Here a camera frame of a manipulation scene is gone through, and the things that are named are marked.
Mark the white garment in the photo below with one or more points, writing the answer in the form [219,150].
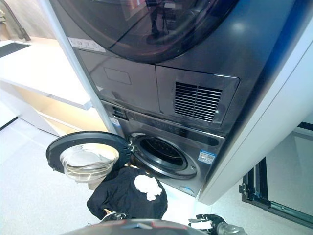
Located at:
[148,186]

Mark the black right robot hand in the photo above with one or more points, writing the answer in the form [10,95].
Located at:
[215,220]

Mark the dark grey front-load washing machine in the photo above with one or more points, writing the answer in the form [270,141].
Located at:
[210,172]

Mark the bronze tap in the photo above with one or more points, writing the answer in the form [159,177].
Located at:
[20,29]

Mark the dark recessed sink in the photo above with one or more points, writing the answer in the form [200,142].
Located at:
[12,47]

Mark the round dark glass dryer door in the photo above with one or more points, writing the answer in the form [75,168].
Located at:
[146,24]

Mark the white open shelf cabinet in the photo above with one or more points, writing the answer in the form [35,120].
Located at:
[49,107]

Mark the slatted dryer vent grille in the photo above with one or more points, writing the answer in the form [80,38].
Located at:
[198,101]

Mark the white countertop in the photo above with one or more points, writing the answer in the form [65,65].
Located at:
[41,71]

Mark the grey robot torso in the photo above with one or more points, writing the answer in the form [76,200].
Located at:
[129,227]

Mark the small blue white sticker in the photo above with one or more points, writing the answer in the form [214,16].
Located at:
[115,124]

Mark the white dryer warning label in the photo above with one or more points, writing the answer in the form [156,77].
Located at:
[85,44]

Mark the black metal frame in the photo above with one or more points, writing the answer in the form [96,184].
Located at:
[259,193]

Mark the round black washing machine door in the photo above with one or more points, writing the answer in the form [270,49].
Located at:
[85,139]

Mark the blue energy sticker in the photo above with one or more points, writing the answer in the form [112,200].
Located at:
[205,157]

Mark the black garment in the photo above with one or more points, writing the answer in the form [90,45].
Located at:
[117,193]

